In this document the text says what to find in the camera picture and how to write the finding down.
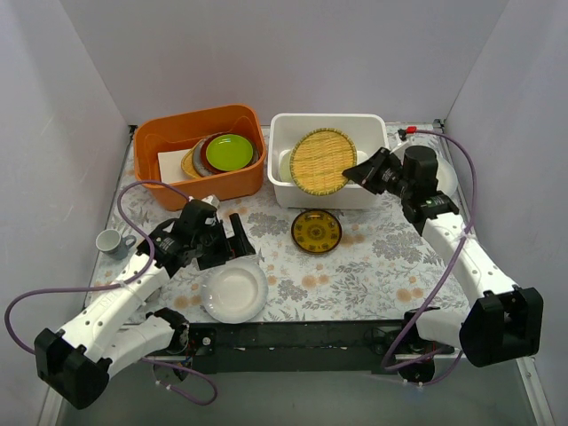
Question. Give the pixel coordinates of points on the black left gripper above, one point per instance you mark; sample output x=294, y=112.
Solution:
x=223, y=248

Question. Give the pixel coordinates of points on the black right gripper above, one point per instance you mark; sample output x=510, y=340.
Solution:
x=378, y=173

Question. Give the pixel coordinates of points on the white scalloped paper plate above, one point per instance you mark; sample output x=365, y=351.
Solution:
x=236, y=292

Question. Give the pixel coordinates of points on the round woven bamboo mat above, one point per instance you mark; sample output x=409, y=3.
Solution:
x=318, y=160

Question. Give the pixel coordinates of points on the yellow brown patterned plate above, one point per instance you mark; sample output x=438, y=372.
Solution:
x=316, y=231

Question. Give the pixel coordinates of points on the white deep bowl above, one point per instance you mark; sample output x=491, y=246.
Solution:
x=446, y=176

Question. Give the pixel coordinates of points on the cream plate with twig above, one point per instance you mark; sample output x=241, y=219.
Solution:
x=284, y=167

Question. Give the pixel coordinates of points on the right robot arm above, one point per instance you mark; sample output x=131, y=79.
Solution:
x=504, y=320

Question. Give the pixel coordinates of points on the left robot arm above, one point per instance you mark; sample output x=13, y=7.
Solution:
x=79, y=359

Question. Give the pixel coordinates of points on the white plastic bin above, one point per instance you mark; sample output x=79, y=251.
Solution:
x=367, y=132

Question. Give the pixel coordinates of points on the dark red plate in bin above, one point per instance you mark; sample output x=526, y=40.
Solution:
x=206, y=163

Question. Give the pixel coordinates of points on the green round plate in bin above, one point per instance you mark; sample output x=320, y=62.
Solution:
x=229, y=152

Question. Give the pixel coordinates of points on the woven mat in bin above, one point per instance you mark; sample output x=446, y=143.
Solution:
x=187, y=165

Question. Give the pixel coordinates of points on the grey plate in bin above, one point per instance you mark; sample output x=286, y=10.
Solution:
x=197, y=163

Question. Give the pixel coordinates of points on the white paper in bin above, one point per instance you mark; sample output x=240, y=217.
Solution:
x=170, y=166

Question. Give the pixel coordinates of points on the floral patterned table mat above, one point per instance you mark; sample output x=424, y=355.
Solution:
x=380, y=269

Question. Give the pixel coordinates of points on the teal white dotted mug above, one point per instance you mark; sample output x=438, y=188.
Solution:
x=112, y=244

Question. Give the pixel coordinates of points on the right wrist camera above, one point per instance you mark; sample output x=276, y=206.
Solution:
x=403, y=139

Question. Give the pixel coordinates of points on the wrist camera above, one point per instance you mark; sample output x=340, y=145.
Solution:
x=209, y=203
x=403, y=139

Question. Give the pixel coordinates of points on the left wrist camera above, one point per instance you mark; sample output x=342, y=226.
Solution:
x=209, y=203

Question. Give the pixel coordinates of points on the aluminium frame rail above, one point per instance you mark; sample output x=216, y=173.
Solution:
x=448, y=391

